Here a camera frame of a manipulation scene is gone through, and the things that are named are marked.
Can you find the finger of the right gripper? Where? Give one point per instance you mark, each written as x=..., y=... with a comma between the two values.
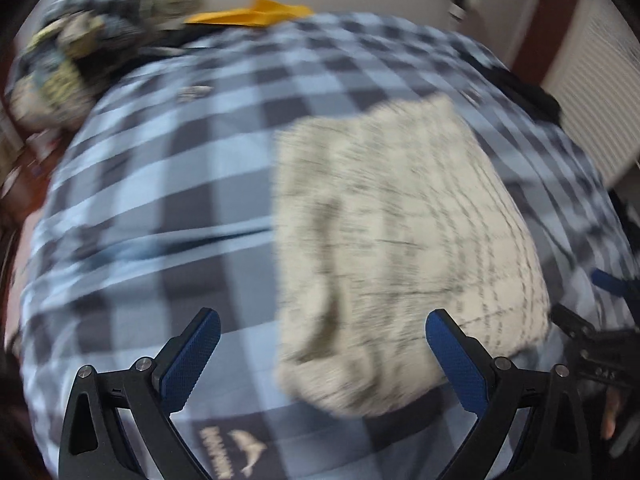
x=627, y=288

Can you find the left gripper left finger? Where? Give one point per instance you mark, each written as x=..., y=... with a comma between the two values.
x=94, y=444

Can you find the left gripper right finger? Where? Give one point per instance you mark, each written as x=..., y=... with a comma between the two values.
x=554, y=442

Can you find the cream plaid knitted garment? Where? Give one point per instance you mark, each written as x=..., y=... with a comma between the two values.
x=378, y=220

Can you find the black clothing on bed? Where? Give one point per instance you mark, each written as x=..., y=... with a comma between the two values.
x=536, y=103

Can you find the person's bare hand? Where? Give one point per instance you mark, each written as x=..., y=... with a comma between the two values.
x=615, y=401

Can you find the white radiator panel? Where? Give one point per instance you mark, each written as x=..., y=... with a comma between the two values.
x=595, y=78

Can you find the blue grey checkered bedsheet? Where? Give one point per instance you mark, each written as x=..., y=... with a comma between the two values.
x=161, y=207

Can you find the patterned pile of bedding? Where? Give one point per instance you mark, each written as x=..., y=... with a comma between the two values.
x=83, y=47

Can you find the yellow flat object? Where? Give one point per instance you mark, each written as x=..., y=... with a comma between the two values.
x=260, y=14

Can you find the white wall camera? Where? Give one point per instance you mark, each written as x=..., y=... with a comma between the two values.
x=459, y=8

